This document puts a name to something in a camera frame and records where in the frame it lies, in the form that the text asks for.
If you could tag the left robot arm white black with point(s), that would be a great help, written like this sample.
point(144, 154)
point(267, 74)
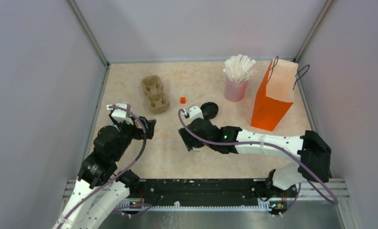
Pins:
point(95, 194)

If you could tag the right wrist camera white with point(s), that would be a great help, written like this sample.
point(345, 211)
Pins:
point(193, 112)

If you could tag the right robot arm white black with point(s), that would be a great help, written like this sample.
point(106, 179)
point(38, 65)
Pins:
point(309, 154)

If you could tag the white toothed cable rail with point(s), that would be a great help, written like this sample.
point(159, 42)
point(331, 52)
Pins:
point(128, 206)

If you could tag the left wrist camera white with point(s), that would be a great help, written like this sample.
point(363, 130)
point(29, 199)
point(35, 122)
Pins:
point(118, 116)

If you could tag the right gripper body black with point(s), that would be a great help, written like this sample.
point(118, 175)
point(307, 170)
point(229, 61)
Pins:
point(186, 140)

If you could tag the bundle of white wrapped straws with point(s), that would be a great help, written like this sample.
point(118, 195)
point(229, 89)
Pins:
point(239, 69)

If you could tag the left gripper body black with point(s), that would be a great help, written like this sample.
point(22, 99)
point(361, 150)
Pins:
point(130, 131)

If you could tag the white paper cup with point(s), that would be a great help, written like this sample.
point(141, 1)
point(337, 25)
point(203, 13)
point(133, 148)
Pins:
point(197, 150)

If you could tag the pink straw holder cup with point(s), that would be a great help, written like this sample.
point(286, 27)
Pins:
point(234, 92)

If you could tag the orange paper bag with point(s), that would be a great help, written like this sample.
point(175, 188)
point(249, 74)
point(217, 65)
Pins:
point(275, 94)

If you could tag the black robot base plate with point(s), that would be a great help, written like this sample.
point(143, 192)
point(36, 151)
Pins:
point(208, 192)

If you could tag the black cup lid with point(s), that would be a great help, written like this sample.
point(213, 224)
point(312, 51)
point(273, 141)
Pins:
point(209, 110)

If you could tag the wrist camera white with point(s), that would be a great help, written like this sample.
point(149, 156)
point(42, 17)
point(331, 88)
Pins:
point(118, 116)
point(193, 112)

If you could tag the brown pulp cup carrier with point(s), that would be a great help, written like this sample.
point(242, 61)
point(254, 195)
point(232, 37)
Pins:
point(157, 99)

